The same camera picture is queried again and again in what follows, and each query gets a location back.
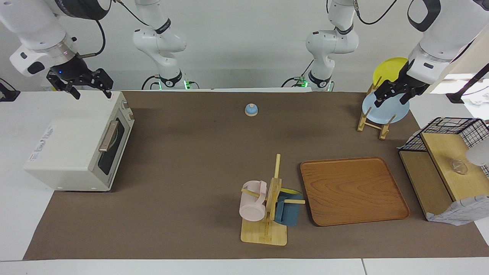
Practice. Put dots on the wooden plate rack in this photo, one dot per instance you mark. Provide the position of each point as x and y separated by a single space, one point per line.
384 130

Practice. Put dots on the pink mug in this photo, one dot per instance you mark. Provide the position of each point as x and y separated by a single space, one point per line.
252 204

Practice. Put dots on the white toaster oven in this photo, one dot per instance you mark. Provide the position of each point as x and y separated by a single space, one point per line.
68 145

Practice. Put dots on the brown wooden tray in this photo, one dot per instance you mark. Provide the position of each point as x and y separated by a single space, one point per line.
353 191

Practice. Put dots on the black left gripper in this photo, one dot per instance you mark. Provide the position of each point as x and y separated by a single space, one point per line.
407 86

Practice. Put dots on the clear drinking glass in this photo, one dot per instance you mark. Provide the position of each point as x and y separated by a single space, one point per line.
460 167

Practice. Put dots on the white round object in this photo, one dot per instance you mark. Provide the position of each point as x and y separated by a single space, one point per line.
478 156

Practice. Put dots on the wooden mug tree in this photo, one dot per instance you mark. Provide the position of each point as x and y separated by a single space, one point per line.
263 233

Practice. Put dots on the light blue plate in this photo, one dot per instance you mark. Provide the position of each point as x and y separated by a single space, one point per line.
386 112

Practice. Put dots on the glass oven door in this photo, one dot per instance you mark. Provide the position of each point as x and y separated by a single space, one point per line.
114 152

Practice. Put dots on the small blue bell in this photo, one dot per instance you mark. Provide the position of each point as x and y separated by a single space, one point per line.
251 110

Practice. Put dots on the black camera stand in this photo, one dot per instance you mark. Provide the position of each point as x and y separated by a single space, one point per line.
468 86

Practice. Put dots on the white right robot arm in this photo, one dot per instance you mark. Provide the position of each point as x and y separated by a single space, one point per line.
34 26

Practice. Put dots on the dark blue mug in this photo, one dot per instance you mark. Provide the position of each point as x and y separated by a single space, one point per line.
288 214

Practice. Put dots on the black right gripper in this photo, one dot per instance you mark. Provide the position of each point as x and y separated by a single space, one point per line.
72 74

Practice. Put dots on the wooden two-tier shelf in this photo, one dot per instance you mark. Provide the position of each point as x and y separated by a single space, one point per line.
428 183

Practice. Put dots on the white patterned cloth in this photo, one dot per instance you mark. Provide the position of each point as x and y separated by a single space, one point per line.
462 212

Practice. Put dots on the yellow plate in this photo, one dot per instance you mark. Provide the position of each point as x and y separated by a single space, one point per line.
389 68

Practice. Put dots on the brown table mat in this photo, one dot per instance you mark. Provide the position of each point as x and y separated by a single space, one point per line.
183 160

